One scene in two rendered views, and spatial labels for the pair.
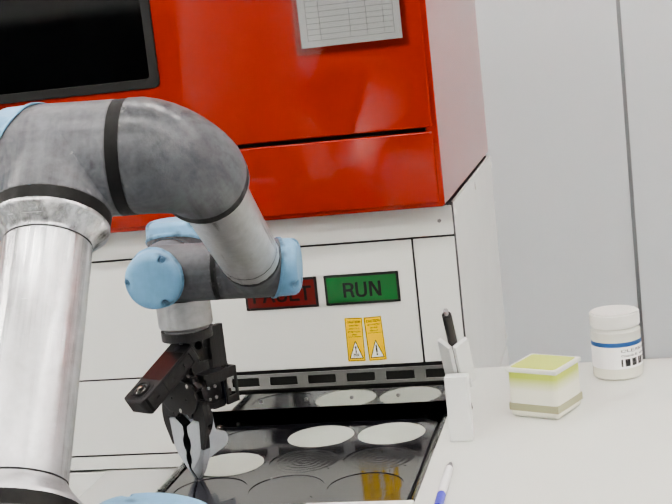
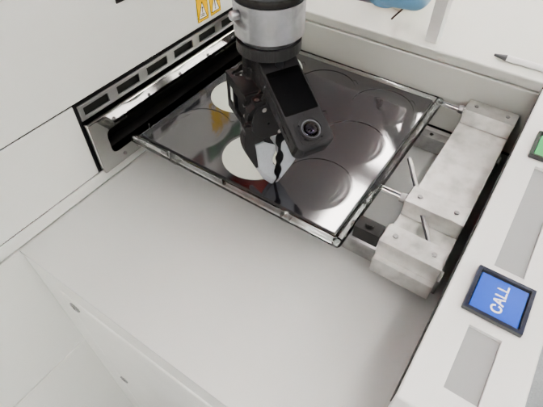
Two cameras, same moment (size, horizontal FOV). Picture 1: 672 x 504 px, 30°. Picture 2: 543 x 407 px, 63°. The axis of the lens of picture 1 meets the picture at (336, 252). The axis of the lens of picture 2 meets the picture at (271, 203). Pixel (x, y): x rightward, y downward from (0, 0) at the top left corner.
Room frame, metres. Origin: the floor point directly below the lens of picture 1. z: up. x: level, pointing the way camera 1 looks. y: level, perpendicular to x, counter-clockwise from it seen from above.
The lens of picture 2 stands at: (1.53, 0.64, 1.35)
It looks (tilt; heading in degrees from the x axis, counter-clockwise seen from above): 49 degrees down; 291
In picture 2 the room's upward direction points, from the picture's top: straight up
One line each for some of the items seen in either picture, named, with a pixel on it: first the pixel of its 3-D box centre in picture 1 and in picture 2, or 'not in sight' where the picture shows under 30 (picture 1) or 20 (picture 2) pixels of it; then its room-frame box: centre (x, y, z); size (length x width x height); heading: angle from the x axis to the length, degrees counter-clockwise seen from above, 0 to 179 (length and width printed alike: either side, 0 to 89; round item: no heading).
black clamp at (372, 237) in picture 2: not in sight; (368, 229); (1.54, 0.26, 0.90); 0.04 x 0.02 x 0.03; 167
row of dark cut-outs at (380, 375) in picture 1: (322, 378); (182, 48); (1.92, 0.04, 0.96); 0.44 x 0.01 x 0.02; 77
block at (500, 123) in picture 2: not in sight; (489, 118); (1.41, -0.04, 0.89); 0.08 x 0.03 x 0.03; 167
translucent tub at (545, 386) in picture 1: (544, 386); not in sight; (1.61, -0.26, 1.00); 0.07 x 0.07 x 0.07; 52
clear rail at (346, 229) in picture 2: not in sight; (395, 161); (1.53, 0.12, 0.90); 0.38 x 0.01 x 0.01; 77
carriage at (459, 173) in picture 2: not in sight; (448, 191); (1.45, 0.12, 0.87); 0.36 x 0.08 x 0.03; 77
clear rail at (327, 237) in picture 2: (183, 468); (225, 185); (1.75, 0.25, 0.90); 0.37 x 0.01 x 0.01; 167
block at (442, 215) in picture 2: not in sight; (435, 211); (1.47, 0.19, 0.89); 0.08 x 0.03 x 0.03; 167
